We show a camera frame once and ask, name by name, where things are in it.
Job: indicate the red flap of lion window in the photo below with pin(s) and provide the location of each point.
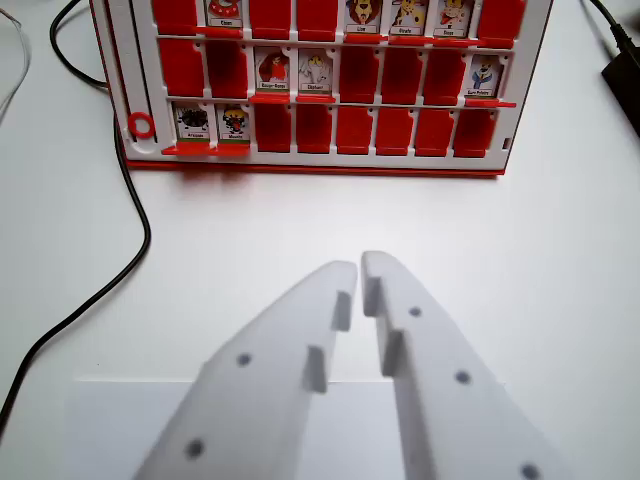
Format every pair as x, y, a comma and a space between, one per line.
365, 38

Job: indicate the red and white game board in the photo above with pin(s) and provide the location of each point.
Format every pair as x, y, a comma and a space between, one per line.
300, 160

